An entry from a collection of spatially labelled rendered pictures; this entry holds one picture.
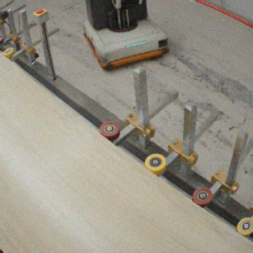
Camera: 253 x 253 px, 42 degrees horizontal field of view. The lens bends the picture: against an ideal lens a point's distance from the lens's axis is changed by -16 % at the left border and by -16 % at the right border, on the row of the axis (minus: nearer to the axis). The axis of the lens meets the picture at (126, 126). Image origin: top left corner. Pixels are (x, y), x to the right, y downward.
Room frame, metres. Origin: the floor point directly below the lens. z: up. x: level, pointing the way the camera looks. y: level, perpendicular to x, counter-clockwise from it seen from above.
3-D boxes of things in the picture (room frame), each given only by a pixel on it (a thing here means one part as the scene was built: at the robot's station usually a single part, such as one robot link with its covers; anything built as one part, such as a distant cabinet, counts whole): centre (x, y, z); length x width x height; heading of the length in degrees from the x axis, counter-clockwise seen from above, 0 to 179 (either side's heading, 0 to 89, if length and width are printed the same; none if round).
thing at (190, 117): (0.91, -0.23, 0.88); 0.04 x 0.04 x 0.48; 39
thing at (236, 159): (0.72, -0.39, 0.92); 0.04 x 0.04 x 0.48; 39
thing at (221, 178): (0.73, -0.38, 0.83); 0.14 x 0.06 x 0.05; 39
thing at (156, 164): (0.85, -0.09, 0.85); 0.08 x 0.08 x 0.11
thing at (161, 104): (1.16, -0.09, 0.81); 0.43 x 0.03 x 0.04; 129
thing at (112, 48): (2.85, -0.08, 0.16); 0.67 x 0.64 x 0.25; 15
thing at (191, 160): (0.93, -0.22, 0.83); 0.14 x 0.06 x 0.05; 39
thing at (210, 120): (0.97, -0.24, 0.83); 0.43 x 0.03 x 0.04; 129
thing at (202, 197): (0.65, -0.25, 0.85); 0.08 x 0.08 x 0.11
